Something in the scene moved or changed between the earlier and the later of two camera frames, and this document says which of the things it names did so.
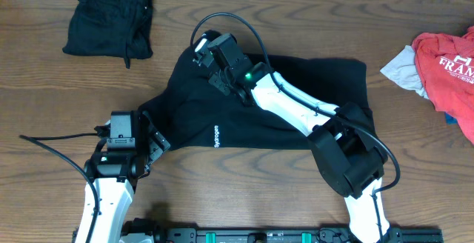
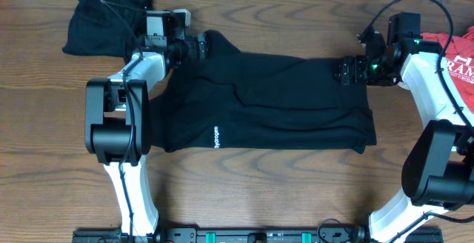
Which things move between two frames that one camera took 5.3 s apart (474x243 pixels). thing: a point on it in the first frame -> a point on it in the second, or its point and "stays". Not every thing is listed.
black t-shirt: x=192 y=115 stays
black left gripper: x=155 y=148 -> x=200 y=50
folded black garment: x=112 y=17 stays
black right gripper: x=214 y=80 -> x=358 y=75
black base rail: x=290 y=235 stays
